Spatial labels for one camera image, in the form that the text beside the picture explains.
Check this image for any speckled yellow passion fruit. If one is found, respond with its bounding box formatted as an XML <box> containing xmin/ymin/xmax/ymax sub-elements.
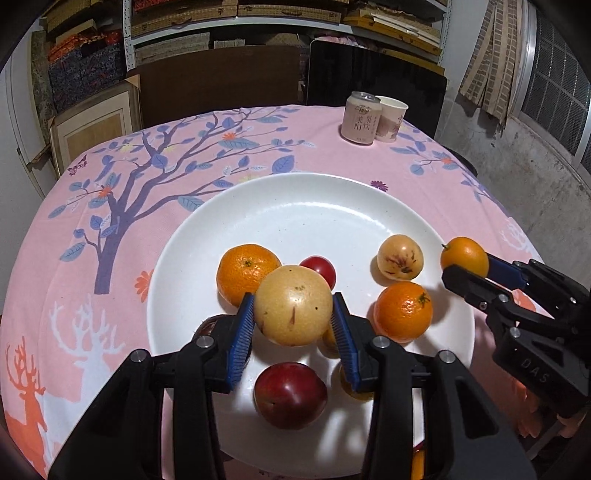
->
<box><xmin>377</xmin><ymin>234</ymin><xmax>424</xmax><ymax>281</ymax></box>

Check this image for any small brown longan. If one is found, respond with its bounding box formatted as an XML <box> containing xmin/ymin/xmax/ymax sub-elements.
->
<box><xmin>322</xmin><ymin>327</ymin><xmax>339</xmax><ymax>355</ymax></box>

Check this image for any dark red plum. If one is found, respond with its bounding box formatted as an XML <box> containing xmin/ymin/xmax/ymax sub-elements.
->
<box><xmin>253</xmin><ymin>362</ymin><xmax>329</xmax><ymax>430</ymax></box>

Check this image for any pale yellow fruit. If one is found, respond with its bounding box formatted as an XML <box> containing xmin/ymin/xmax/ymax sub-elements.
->
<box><xmin>253</xmin><ymin>265</ymin><xmax>332</xmax><ymax>347</ymax></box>

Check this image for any right hand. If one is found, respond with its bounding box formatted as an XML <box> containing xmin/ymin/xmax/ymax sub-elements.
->
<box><xmin>511</xmin><ymin>377</ymin><xmax>589</xmax><ymax>439</ymax></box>

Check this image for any red cherry tomato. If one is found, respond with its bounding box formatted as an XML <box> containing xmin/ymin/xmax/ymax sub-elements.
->
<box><xmin>411</xmin><ymin>444</ymin><xmax>425</xmax><ymax>480</ymax></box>

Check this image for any large orange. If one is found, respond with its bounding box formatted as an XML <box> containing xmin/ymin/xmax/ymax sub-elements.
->
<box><xmin>370</xmin><ymin>281</ymin><xmax>434</xmax><ymax>344</ymax></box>

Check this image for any white oval plate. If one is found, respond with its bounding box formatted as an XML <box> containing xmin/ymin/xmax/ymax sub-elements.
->
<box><xmin>147</xmin><ymin>173</ymin><xmax>475</xmax><ymax>478</ymax></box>

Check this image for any pink deer tablecloth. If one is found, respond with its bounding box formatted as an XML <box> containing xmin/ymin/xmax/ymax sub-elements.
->
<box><xmin>1</xmin><ymin>105</ymin><xmax>537</xmax><ymax>474</ymax></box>

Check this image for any window at right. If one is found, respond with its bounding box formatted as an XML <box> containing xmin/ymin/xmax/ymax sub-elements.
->
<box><xmin>513</xmin><ymin>1</ymin><xmax>590</xmax><ymax>181</ymax></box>

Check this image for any pink paper cup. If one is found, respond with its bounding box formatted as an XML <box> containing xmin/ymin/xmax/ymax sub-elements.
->
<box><xmin>376</xmin><ymin>96</ymin><xmax>409</xmax><ymax>143</ymax></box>

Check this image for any beige checked curtain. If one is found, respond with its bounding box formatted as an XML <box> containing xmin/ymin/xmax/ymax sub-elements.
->
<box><xmin>459</xmin><ymin>0</ymin><xmax>534</xmax><ymax>131</ymax></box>

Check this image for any pink drink can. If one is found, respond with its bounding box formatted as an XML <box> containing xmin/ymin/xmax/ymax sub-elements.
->
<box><xmin>341</xmin><ymin>91</ymin><xmax>383</xmax><ymax>146</ymax></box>

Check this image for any black chair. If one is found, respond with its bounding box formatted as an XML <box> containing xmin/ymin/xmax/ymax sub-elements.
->
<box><xmin>307</xmin><ymin>39</ymin><xmax>447</xmax><ymax>137</ymax></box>

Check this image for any metal storage shelf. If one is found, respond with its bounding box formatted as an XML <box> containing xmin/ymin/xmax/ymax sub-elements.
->
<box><xmin>122</xmin><ymin>1</ymin><xmax>451</xmax><ymax>71</ymax></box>

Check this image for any dark wooden chair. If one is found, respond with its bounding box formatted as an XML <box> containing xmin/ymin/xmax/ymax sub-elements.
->
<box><xmin>128</xmin><ymin>46</ymin><xmax>300</xmax><ymax>127</ymax></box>

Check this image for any framed picture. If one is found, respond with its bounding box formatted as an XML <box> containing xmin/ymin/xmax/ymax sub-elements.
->
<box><xmin>49</xmin><ymin>76</ymin><xmax>142</xmax><ymax>177</ymax></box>

